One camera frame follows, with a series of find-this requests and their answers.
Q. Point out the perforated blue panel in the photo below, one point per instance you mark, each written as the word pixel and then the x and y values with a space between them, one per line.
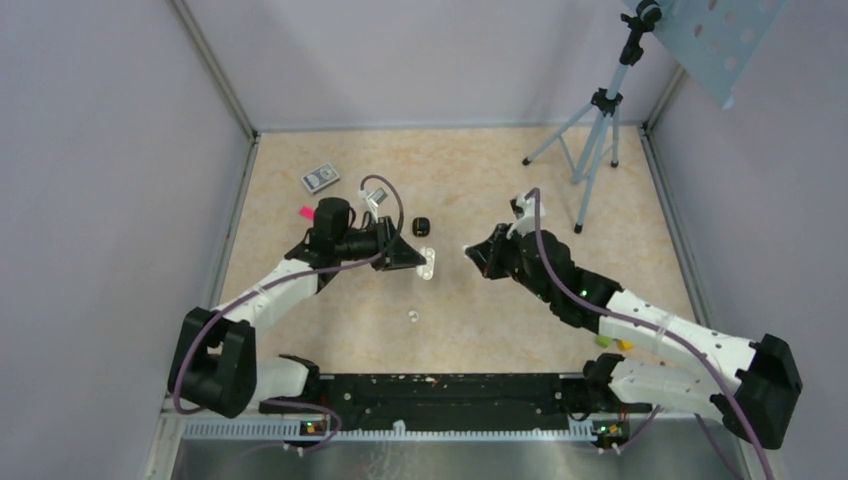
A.
pixel 713 40

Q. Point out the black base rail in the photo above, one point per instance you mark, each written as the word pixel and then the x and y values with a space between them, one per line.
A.
pixel 505 402

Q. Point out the white charging case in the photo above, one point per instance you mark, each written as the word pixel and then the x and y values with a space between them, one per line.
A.
pixel 426 271

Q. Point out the green cube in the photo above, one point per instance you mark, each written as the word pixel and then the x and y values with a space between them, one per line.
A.
pixel 603 341

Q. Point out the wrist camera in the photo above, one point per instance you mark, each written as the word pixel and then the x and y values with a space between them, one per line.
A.
pixel 528 212
pixel 371 200

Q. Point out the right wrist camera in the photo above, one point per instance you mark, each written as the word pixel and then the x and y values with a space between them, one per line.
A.
pixel 528 212

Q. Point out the yellow cube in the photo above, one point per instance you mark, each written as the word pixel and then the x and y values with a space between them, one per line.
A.
pixel 625 345

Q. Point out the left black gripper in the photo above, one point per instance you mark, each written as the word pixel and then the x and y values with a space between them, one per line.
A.
pixel 401 255

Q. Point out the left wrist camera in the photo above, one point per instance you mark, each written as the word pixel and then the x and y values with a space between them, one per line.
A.
pixel 371 200

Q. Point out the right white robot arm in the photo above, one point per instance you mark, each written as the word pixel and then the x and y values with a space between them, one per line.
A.
pixel 748 385

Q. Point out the black charging case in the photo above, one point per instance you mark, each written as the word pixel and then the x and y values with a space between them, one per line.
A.
pixel 421 227

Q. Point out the light blue tripod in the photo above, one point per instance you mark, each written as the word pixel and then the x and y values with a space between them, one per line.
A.
pixel 604 134

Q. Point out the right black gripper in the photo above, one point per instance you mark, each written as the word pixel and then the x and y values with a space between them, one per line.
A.
pixel 487 255

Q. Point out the pink block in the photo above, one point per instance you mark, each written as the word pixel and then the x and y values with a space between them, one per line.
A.
pixel 307 213

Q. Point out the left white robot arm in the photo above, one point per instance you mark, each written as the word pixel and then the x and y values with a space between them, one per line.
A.
pixel 215 364

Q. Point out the card deck box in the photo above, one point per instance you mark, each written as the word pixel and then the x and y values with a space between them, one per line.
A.
pixel 320 178

